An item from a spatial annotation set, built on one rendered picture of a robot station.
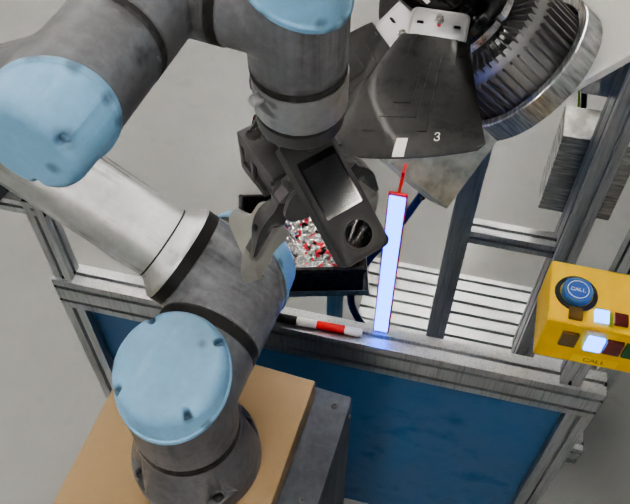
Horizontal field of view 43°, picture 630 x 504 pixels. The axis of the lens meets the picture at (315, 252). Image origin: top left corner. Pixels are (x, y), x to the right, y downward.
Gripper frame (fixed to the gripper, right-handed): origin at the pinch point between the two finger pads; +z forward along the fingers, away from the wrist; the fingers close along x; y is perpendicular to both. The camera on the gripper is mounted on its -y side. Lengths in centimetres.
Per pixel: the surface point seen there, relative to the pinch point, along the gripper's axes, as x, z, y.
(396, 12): -44, 24, 43
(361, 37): -38, 28, 45
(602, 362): -33.1, 31.3, -19.8
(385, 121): -25.6, 18.0, 21.5
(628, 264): -105, 115, 9
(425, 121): -29.3, 16.4, 17.5
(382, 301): -15.7, 37.3, 6.0
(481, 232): -58, 79, 24
